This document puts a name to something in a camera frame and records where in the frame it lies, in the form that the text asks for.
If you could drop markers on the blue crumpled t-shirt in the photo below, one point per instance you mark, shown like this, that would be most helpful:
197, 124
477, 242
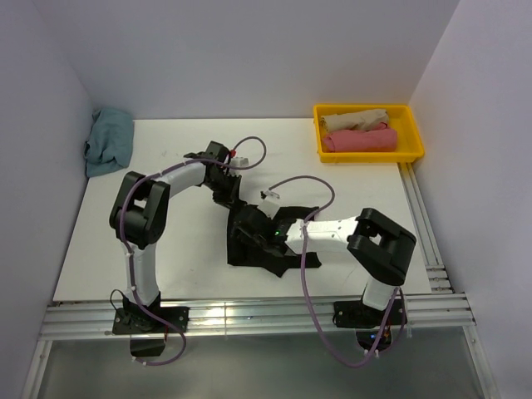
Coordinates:
109, 146

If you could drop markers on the pink rolled t-shirt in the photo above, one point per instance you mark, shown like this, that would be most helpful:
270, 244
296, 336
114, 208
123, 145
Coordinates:
384, 140

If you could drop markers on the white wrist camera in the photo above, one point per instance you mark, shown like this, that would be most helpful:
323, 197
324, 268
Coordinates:
270, 203
237, 162

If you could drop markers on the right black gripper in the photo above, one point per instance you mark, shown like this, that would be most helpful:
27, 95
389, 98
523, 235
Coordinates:
244, 236

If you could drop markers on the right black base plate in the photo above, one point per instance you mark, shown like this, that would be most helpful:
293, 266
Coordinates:
354, 314

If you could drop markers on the beige rolled t-shirt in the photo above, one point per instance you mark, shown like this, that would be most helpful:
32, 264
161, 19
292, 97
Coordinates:
355, 121

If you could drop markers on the yellow plastic bin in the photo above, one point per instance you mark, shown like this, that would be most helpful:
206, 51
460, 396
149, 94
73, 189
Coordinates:
409, 145

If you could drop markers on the black t-shirt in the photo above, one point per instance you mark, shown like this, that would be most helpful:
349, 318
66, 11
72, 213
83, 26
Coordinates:
242, 255

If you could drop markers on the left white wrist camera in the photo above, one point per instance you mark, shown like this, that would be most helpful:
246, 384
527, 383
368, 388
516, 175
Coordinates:
237, 162

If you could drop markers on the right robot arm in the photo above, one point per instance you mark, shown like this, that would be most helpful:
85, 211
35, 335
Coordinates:
380, 245

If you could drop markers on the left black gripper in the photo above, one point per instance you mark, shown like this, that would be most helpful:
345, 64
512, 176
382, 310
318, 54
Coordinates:
232, 196

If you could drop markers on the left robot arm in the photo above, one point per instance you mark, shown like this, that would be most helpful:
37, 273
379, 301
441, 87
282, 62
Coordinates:
139, 214

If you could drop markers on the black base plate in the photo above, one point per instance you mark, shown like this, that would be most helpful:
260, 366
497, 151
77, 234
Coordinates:
131, 320
354, 314

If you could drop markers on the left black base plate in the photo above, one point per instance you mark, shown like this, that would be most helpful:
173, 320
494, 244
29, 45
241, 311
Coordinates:
131, 320

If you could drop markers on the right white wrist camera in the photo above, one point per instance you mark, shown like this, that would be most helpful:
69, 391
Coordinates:
270, 203

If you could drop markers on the aluminium mounting rail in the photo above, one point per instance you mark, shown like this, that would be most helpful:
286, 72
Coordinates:
94, 320

